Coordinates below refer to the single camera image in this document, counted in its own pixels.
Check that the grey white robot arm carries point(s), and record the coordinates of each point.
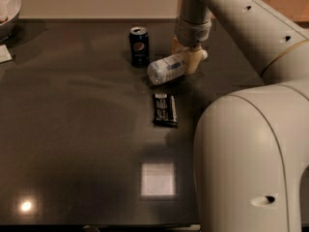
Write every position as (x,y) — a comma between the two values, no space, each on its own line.
(251,147)

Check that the white paper napkin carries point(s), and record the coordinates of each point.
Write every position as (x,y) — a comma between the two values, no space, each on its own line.
(4,54)

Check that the clear blue plastic bottle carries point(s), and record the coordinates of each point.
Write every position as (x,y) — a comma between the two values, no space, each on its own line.
(166,69)

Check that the white bowl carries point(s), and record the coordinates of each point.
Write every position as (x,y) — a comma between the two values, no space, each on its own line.
(9,13)

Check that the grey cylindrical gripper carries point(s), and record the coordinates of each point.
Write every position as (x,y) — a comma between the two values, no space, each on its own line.
(192,33)

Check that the blue pepsi can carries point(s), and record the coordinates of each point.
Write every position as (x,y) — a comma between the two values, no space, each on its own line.
(139,46)

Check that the black snack bar wrapper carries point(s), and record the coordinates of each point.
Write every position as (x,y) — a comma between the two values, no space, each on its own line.
(165,111)

